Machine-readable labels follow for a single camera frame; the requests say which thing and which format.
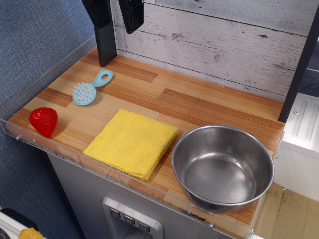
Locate grey toy kitchen cabinet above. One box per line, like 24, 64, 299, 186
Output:
48, 154, 227, 239

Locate light blue scrub brush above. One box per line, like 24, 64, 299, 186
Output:
72, 69, 113, 106

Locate black upright post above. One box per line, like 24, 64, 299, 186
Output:
94, 22, 117, 67
278, 5, 319, 123

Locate yellow towel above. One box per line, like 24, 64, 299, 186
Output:
83, 109, 179, 181

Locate black right upright post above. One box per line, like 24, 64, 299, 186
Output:
278, 5, 319, 123

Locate stainless steel bowl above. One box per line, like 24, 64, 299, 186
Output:
172, 125, 274, 214

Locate white ridged drainer tray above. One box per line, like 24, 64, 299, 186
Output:
283, 93, 319, 155

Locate red toy strawberry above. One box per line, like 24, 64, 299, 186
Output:
29, 107, 58, 138

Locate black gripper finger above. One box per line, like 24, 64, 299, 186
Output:
82, 0, 111, 29
119, 0, 144, 34

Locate yellow object bottom corner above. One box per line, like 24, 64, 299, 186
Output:
18, 228, 44, 239

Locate clear acrylic edge guard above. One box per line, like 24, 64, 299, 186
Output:
0, 34, 284, 238

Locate black left upright post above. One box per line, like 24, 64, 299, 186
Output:
94, 22, 117, 67

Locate silver dispenser button panel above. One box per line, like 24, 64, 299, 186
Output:
102, 196, 164, 239

